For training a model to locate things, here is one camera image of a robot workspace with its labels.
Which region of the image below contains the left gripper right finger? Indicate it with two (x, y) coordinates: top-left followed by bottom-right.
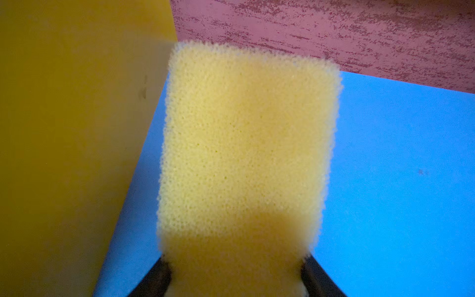
(301, 254), (347, 297)

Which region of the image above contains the yellow shelf with coloured boards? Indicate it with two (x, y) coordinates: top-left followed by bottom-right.
(1, 1), (475, 297)

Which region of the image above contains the yellow sponge front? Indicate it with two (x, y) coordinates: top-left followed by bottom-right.
(157, 41), (342, 297)

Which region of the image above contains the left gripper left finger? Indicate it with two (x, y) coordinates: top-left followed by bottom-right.
(127, 257), (172, 297)

